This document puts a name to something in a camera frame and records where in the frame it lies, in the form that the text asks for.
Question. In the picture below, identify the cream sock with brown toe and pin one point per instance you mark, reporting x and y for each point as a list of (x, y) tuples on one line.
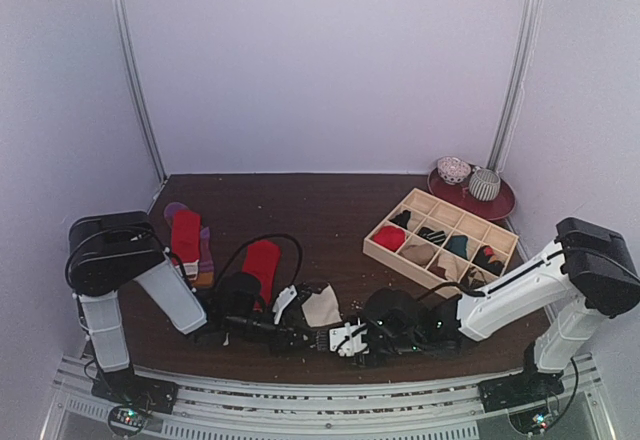
[(322, 309)]

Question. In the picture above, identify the patterned white bowl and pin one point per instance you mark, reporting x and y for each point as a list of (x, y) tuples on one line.
[(452, 170)]

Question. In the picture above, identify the black white striped sock roll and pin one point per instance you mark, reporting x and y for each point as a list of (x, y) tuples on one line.
[(436, 237)]

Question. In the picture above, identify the left aluminium frame post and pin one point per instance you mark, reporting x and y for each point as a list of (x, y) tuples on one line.
[(135, 87)]

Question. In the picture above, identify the red sock with striped cuff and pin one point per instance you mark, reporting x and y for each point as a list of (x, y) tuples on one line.
[(185, 241)]

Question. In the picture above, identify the red sock near centre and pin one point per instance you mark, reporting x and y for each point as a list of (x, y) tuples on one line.
[(261, 261)]

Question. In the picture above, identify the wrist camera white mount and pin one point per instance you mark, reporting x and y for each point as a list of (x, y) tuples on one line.
[(348, 341), (282, 301)]

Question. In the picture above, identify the purple orange striped sock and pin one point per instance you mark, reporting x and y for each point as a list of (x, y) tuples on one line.
[(205, 277)]

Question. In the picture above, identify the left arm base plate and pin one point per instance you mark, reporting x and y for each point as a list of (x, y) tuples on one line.
[(130, 389)]

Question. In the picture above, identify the striped grey cup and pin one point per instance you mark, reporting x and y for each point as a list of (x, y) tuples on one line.
[(484, 185)]

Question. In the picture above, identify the teal sock roll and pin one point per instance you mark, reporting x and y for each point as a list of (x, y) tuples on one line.
[(457, 244)]

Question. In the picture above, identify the dark red round plate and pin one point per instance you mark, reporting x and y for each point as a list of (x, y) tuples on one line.
[(458, 195)]

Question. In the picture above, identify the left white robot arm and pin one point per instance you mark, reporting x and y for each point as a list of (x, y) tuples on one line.
[(111, 251)]

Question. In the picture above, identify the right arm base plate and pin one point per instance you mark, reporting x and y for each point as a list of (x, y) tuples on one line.
[(518, 389)]

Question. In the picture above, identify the aluminium frame post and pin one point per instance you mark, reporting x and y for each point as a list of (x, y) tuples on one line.
[(523, 54), (135, 87)]

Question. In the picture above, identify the right aluminium frame post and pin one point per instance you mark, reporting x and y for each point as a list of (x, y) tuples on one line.
[(523, 54)]

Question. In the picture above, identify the rolled red sock in box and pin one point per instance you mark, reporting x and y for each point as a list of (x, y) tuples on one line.
[(390, 237)]

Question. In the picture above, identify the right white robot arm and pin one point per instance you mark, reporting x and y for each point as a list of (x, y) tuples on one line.
[(588, 266)]

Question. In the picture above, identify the tan sock roll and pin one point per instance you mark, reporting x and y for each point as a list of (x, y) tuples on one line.
[(420, 255)]

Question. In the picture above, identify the black sock in box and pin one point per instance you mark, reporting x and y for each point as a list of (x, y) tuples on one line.
[(402, 219)]

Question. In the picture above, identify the wooden compartment organiser box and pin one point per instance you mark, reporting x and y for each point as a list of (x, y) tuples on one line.
[(430, 242)]

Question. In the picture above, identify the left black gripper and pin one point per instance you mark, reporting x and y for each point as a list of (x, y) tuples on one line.
[(284, 343)]

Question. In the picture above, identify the dark patterned sock roll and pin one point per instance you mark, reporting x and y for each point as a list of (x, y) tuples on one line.
[(487, 259)]

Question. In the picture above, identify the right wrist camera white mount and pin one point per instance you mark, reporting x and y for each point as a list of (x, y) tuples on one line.
[(348, 341)]

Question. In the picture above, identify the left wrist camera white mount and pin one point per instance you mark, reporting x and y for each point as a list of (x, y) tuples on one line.
[(282, 301)]

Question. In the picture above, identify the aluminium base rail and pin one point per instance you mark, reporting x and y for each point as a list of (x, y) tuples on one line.
[(212, 408)]

